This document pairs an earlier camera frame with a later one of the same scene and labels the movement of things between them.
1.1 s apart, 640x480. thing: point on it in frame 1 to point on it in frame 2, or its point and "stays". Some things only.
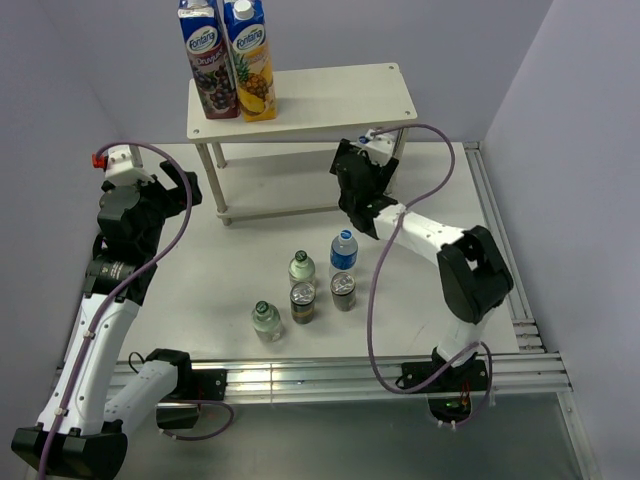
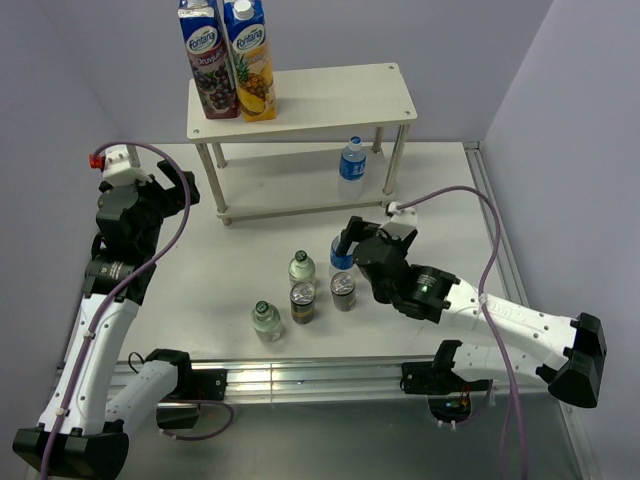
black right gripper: (382, 174) to (358, 228)
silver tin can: (343, 291) stays
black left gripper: (175, 199) stays
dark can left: (302, 297) stays
